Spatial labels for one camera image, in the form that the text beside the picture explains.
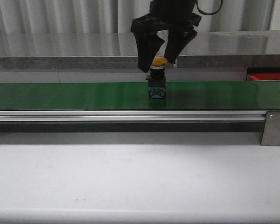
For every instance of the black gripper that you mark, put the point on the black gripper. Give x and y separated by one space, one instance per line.
174 15

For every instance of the steel conveyor support bracket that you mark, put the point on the steel conveyor support bracket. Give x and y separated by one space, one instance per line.
271 133

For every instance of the aluminium conveyor side rail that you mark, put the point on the aluminium conveyor side rail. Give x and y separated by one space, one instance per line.
130 116

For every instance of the red plastic bin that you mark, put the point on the red plastic bin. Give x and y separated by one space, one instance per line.
264 77

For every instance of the green conveyor belt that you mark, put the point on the green conveyor belt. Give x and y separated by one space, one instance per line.
226 95

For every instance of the yellow mushroom push button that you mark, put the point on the yellow mushroom push button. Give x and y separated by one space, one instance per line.
156 79

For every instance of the grey pleated curtain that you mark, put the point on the grey pleated curtain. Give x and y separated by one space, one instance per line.
115 16

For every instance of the right grey stone counter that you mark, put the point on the right grey stone counter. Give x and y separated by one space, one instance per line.
250 49

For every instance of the left grey stone counter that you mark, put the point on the left grey stone counter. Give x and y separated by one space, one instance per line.
67 51

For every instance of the grey stone counter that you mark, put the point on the grey stone counter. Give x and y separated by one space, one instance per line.
250 49
67 51

